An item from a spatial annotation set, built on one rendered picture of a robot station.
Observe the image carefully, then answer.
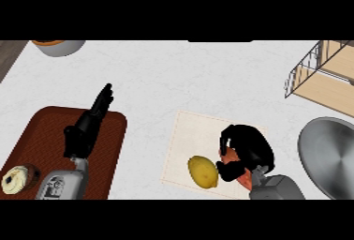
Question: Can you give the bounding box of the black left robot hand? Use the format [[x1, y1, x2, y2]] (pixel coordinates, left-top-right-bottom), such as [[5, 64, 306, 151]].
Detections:
[[61, 82, 115, 159]]

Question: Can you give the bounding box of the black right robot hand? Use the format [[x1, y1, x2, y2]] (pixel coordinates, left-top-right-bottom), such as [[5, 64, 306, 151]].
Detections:
[[213, 124, 277, 183]]

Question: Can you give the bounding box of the orange sweet potato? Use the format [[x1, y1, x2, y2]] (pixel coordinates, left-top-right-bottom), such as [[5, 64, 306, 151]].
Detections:
[[216, 145, 255, 191]]

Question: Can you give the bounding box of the beige placemat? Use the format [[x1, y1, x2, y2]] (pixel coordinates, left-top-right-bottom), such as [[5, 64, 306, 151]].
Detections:
[[159, 109, 269, 200]]

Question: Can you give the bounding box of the brown tray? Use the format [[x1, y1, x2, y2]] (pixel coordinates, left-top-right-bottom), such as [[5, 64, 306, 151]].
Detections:
[[0, 105, 128, 201]]

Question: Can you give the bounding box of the yellow lemon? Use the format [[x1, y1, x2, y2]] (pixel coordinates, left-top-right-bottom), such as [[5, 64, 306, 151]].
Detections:
[[187, 155, 219, 189]]

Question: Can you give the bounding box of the frosted cupcake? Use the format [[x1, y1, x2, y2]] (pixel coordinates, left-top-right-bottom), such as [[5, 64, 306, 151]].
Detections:
[[0, 163, 41, 195]]

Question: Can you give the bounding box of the grey bowl with orange contents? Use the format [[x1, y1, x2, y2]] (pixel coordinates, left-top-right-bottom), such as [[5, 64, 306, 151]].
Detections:
[[29, 39, 87, 58]]

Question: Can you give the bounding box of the dark wooden panel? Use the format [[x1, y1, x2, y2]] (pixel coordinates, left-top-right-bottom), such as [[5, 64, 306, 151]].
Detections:
[[0, 39, 31, 84]]

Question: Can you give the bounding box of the wire and wood tiered shelf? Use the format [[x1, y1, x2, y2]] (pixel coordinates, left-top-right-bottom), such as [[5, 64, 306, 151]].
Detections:
[[283, 39, 354, 118]]

